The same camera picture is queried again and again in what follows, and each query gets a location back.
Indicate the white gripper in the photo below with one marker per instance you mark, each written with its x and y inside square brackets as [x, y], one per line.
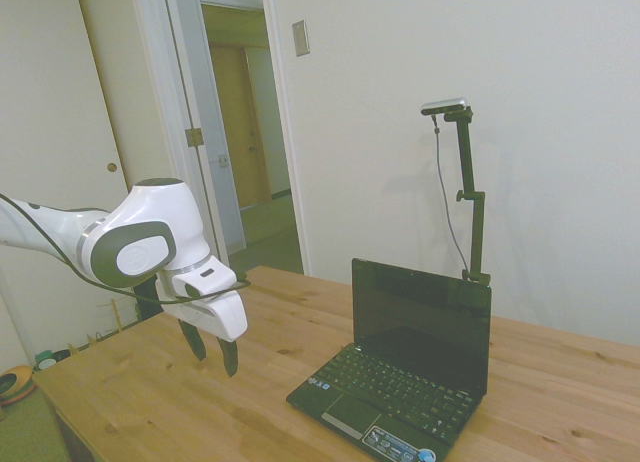
[215, 307]

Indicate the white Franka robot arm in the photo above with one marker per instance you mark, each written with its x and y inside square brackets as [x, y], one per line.
[145, 217]

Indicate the black netbook laptop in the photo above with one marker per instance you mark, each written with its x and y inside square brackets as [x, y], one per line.
[415, 367]

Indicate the wooden rack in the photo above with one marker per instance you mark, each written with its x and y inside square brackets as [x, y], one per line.
[107, 322]

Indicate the stacked colourful bowls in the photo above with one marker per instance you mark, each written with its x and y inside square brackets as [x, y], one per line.
[15, 382]

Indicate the white open door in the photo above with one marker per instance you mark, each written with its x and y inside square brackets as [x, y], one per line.
[210, 132]

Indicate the white closet door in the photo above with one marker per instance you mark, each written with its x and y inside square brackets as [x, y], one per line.
[65, 92]

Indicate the black camera stand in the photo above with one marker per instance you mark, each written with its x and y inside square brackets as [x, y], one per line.
[472, 202]

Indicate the white light switch plate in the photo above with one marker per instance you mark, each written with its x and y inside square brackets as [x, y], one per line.
[300, 38]

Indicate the silver exterior camera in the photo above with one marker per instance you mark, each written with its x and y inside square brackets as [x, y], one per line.
[445, 106]

